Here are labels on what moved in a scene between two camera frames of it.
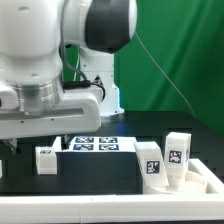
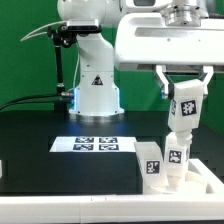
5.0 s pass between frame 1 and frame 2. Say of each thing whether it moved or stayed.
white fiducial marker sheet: stayed
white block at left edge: stayed
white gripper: moved
